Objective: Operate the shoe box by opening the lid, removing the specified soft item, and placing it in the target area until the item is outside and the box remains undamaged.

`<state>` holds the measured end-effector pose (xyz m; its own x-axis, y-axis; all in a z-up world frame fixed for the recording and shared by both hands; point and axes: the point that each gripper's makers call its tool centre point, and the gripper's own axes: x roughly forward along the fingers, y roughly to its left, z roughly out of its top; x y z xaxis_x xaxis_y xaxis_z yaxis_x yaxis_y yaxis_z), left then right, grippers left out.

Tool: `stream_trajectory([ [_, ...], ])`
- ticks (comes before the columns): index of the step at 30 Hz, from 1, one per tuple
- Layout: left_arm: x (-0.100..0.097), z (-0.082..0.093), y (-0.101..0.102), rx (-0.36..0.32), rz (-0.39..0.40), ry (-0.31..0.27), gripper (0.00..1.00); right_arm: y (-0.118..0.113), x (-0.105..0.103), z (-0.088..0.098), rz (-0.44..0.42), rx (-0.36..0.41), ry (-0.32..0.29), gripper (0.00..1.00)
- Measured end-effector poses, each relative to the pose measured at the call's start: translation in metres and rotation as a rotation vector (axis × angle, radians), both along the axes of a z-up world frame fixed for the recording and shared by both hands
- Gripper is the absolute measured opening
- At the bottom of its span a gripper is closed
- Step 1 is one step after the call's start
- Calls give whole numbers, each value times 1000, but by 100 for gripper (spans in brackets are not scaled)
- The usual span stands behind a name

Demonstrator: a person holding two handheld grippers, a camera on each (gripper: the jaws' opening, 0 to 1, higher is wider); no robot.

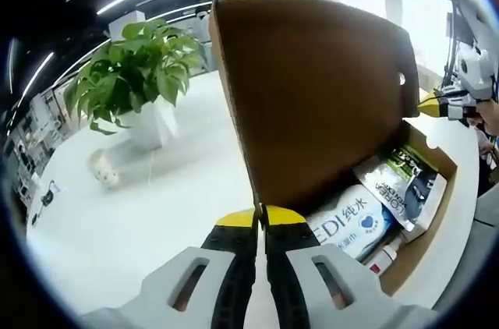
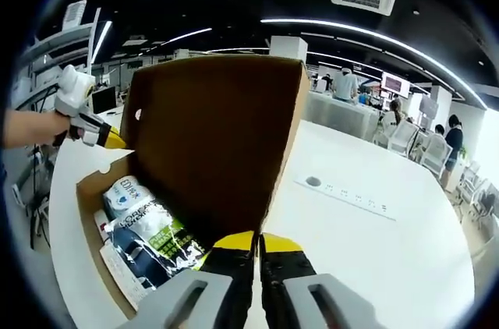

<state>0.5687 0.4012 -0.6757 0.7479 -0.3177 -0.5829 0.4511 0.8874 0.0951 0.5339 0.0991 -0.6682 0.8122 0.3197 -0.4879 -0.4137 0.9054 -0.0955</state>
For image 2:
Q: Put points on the silver green soft pouch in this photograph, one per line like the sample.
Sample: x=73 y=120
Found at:
x=156 y=243

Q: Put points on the white table socket panel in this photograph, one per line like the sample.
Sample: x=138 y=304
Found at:
x=347 y=198

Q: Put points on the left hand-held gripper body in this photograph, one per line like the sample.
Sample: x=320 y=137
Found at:
x=74 y=87

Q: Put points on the pink display screen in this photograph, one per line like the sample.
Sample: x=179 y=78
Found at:
x=394 y=84

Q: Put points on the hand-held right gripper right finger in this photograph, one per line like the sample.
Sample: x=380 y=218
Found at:
x=284 y=286

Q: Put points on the black desk monitor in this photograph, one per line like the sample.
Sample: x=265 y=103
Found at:
x=104 y=100

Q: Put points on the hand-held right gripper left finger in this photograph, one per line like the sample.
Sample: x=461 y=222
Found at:
x=218 y=286

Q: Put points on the grey metal storage shelf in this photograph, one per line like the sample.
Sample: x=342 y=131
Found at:
x=58 y=48

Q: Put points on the small white printed carton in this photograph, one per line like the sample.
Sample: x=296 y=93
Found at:
x=121 y=274

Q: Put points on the person's left hand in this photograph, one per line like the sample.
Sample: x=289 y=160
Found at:
x=62 y=126

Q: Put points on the brown cardboard shoe box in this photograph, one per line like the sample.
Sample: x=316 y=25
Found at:
x=210 y=130

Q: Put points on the wet wipes pack white lid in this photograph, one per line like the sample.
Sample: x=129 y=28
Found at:
x=124 y=196

